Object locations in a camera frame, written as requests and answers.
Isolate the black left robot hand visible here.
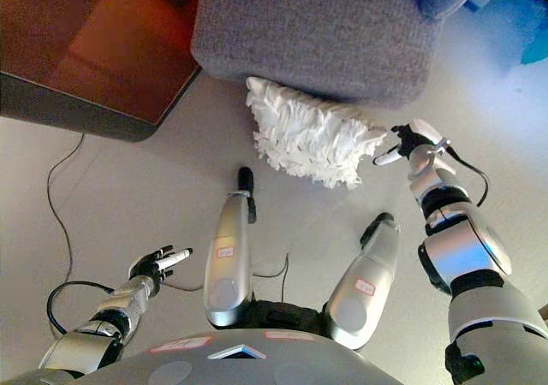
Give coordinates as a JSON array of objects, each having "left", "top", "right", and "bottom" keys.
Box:
[{"left": 128, "top": 244, "right": 194, "bottom": 286}]

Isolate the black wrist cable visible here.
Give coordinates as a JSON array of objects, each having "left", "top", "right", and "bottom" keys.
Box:
[
  {"left": 444, "top": 140, "right": 490, "bottom": 209},
  {"left": 45, "top": 281, "right": 116, "bottom": 335}
]

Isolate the reddish brown wooden cabinet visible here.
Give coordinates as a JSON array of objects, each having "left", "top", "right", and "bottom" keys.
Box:
[{"left": 0, "top": 0, "right": 202, "bottom": 143}]

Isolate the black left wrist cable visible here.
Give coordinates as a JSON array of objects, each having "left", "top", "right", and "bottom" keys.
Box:
[{"left": 45, "top": 281, "right": 116, "bottom": 335}]

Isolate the grey robot torso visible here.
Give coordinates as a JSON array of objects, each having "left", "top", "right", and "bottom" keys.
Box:
[{"left": 0, "top": 299, "right": 403, "bottom": 385}]

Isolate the thin dark floor cable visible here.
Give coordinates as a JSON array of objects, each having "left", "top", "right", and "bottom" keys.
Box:
[{"left": 45, "top": 132, "right": 290, "bottom": 301}]

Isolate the silver right robot leg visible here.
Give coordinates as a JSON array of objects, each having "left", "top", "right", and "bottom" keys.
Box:
[{"left": 320, "top": 212, "right": 402, "bottom": 352}]

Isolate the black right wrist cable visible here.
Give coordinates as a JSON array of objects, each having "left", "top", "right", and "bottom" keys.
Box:
[{"left": 444, "top": 140, "right": 490, "bottom": 209}]

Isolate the white shaggy throw pillow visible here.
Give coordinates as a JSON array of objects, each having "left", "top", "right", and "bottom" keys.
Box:
[{"left": 245, "top": 76, "right": 389, "bottom": 191}]

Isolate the silver left robot leg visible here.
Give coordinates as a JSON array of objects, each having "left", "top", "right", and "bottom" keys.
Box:
[{"left": 203, "top": 166, "right": 259, "bottom": 329}]

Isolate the silver robot leg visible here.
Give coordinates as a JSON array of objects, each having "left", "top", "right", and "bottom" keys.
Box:
[
  {"left": 203, "top": 166, "right": 259, "bottom": 329},
  {"left": 320, "top": 212, "right": 402, "bottom": 352}
]

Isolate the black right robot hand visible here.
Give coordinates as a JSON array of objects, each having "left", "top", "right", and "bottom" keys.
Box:
[{"left": 372, "top": 118, "right": 450, "bottom": 167}]

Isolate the grey fabric tub armchair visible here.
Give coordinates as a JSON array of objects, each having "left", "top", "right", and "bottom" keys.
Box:
[{"left": 190, "top": 0, "right": 491, "bottom": 112}]

